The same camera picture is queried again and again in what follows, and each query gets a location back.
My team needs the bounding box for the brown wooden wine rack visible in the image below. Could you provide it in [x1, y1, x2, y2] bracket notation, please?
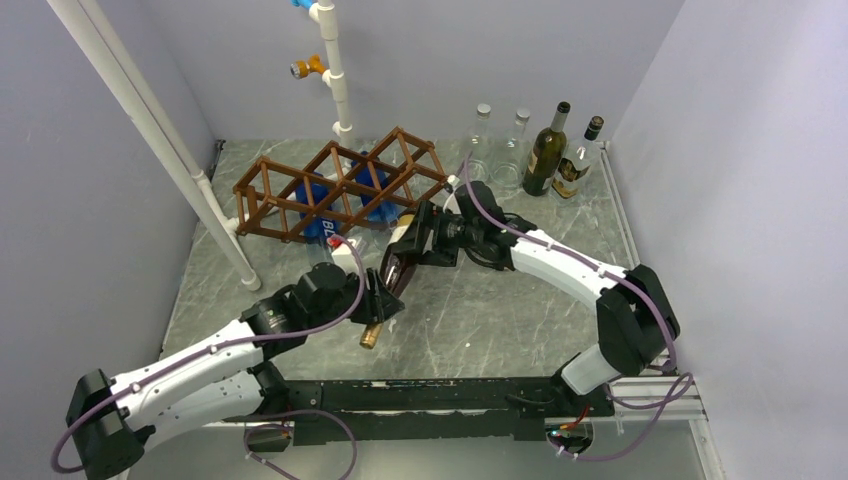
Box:
[232, 127, 448, 243]

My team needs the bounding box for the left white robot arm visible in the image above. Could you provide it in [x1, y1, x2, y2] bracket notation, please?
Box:
[51, 263, 413, 479]

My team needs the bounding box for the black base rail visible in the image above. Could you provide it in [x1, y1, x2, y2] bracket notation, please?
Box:
[228, 377, 615, 446]

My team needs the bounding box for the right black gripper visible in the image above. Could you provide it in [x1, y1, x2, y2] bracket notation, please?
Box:
[393, 199, 483, 267]

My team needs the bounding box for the dark bottle gold foil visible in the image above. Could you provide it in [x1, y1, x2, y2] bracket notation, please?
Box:
[359, 212, 415, 350]

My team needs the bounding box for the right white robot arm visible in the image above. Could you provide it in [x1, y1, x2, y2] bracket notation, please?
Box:
[381, 181, 680, 415]

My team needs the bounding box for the orange pipe fitting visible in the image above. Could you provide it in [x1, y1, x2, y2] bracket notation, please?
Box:
[290, 54, 327, 79]

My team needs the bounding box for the olive green bottle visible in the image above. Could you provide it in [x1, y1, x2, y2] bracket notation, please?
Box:
[521, 101, 571, 197]

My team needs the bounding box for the clear glass bottle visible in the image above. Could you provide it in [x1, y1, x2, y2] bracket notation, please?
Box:
[490, 107, 531, 188]
[460, 103, 491, 181]

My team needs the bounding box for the white diagonal pole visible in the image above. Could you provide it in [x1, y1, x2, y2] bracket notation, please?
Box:
[49, 1, 262, 291]

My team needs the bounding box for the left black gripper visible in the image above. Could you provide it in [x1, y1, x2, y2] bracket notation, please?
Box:
[307, 266, 405, 331]

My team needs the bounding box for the clear bottle black cap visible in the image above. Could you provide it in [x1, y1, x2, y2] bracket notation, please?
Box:
[551, 115, 605, 200]

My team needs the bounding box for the white pvc pipe stand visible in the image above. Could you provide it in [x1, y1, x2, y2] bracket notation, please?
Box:
[291, 0, 354, 147]

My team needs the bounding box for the blue labelled clear bottle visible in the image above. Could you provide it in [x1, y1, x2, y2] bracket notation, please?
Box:
[294, 173, 346, 263]

